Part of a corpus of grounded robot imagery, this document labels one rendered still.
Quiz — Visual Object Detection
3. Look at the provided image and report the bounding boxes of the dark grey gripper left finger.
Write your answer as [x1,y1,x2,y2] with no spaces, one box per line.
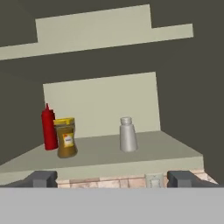
[6,171,59,189]

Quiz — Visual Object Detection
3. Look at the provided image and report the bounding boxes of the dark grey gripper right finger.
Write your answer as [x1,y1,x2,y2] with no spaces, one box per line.
[166,170,223,189]

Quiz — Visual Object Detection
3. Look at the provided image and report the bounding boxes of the yellow-lidded turmeric jar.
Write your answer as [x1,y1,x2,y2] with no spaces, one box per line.
[52,117,79,159]

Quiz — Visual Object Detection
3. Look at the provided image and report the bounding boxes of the red ketchup bottle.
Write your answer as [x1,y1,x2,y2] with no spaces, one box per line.
[40,102,59,151]

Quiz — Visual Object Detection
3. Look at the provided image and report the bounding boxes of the grey shaker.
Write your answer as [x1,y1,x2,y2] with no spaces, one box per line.
[119,116,138,153]

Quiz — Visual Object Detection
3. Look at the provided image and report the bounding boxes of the pale wall socket plate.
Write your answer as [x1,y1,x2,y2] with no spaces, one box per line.
[144,172,165,189]

